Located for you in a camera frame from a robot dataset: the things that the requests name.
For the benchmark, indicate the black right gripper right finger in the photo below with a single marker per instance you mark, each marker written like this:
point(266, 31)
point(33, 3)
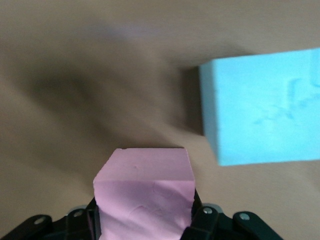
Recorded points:
point(207, 225)

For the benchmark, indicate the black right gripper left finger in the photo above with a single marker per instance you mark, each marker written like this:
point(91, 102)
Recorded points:
point(75, 225)

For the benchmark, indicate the pink foam cube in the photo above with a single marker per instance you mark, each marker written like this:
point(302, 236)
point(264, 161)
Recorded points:
point(142, 175)

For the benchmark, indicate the cyan foam cube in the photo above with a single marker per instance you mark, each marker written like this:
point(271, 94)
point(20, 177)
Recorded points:
point(262, 107)

